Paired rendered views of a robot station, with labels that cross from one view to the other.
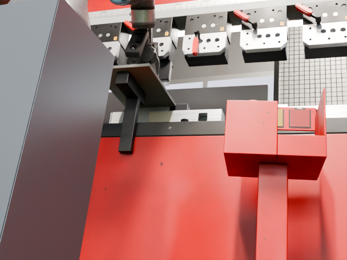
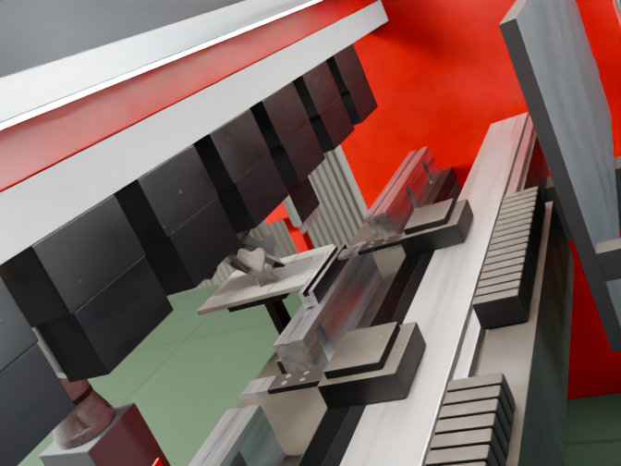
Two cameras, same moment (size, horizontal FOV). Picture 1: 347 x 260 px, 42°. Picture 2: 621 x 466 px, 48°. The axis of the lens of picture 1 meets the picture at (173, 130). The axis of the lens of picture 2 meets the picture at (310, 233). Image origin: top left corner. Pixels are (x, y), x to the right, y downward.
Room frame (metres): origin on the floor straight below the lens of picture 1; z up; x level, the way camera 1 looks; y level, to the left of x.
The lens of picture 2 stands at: (1.62, -1.22, 1.43)
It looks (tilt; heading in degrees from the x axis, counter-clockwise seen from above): 15 degrees down; 100
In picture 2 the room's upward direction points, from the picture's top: 25 degrees counter-clockwise
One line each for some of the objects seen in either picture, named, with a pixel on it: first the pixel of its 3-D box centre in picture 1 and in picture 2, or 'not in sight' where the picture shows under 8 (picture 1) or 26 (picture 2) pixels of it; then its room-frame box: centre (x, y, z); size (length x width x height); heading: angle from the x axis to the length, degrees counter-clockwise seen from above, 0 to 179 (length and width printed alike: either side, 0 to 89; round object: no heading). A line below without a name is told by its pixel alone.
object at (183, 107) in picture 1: (159, 110); (325, 274); (1.40, 0.05, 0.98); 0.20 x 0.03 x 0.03; 71
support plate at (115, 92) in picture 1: (136, 87); (267, 278); (1.27, 0.13, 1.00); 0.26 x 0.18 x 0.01; 161
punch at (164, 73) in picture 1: (156, 74); (301, 202); (1.41, 0.08, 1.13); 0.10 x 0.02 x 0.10; 71
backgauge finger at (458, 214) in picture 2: not in sight; (398, 235); (1.56, 0.04, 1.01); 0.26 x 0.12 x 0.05; 161
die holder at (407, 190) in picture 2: not in sight; (405, 193); (1.59, 0.60, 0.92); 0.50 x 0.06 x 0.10; 71
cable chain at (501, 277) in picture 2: not in sight; (514, 248); (1.72, -0.25, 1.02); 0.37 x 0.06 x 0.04; 71
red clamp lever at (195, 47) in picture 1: (196, 43); not in sight; (1.30, -0.04, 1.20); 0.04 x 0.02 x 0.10; 161
